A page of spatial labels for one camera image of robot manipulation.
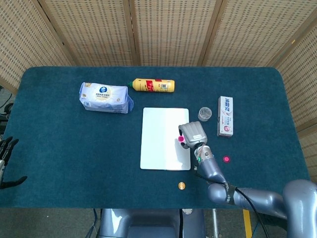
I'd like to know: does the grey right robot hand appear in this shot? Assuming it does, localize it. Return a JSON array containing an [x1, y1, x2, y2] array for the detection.
[[178, 121, 208, 151]]

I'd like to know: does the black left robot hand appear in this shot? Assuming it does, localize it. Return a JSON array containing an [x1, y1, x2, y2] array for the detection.
[[0, 136, 28, 190]]

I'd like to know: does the white pink toothpaste box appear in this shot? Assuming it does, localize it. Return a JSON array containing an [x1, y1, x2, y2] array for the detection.
[[217, 96, 234, 138]]

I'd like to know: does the clear plastic jar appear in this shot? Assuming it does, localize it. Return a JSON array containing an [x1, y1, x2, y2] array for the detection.
[[197, 107, 212, 121]]

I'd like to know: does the white magnetic board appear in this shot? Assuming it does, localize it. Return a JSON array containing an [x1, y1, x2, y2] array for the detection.
[[140, 107, 192, 171]]

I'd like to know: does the yellow bottle with red label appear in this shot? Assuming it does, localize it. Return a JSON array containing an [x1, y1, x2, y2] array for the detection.
[[127, 78, 175, 93]]

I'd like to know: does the teal table cloth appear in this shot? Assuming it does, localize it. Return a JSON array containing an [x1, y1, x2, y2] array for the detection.
[[0, 66, 310, 209]]

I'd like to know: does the metal table leg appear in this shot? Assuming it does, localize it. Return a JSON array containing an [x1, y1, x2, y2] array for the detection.
[[211, 208, 219, 238]]

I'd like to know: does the blue tissue pack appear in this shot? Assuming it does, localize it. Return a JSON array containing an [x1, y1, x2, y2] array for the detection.
[[79, 82, 134, 114]]

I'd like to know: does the grey robot torso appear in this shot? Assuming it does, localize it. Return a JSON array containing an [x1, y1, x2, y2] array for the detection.
[[99, 208, 206, 238]]

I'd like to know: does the woven folding screen panel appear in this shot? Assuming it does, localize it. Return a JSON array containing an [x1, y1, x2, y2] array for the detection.
[[273, 22, 317, 179], [0, 0, 76, 94], [202, 0, 310, 67], [128, 0, 225, 67], [37, 0, 138, 67]]

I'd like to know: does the black arm strap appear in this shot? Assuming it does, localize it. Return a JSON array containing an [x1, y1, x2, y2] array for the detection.
[[224, 182, 236, 205]]

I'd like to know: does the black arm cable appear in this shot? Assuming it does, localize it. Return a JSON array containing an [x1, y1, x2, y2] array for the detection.
[[192, 165, 270, 238]]

